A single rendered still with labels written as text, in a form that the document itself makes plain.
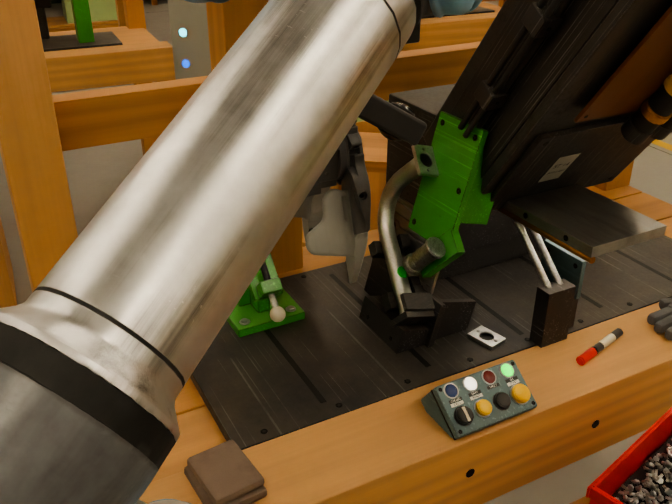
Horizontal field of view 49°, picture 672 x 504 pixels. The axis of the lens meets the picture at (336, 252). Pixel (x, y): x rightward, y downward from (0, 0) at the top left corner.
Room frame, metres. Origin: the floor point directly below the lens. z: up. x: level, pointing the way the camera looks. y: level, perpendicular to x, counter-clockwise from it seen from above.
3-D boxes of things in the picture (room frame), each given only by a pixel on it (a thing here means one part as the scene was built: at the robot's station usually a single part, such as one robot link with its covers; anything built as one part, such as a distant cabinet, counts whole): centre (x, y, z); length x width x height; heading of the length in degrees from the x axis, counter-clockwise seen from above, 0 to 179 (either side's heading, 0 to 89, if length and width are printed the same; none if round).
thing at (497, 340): (1.06, -0.26, 0.90); 0.06 x 0.04 x 0.01; 42
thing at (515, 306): (1.23, -0.25, 0.89); 1.10 x 0.42 x 0.02; 118
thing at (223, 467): (0.72, 0.15, 0.91); 0.10 x 0.08 x 0.03; 32
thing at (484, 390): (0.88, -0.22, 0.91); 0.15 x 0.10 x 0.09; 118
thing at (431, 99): (1.40, -0.28, 1.07); 0.30 x 0.18 x 0.34; 118
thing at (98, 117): (1.55, -0.07, 1.23); 1.30 x 0.05 x 0.09; 118
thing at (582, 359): (1.03, -0.45, 0.91); 0.13 x 0.02 x 0.02; 132
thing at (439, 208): (1.14, -0.21, 1.17); 0.13 x 0.12 x 0.20; 118
